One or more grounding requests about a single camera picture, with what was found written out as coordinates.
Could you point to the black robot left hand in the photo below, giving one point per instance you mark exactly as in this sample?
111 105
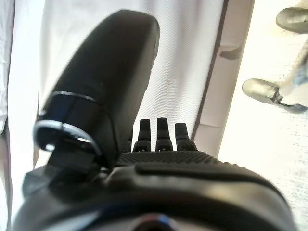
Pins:
108 72

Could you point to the grey patterned rug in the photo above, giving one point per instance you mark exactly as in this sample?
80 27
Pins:
252 144

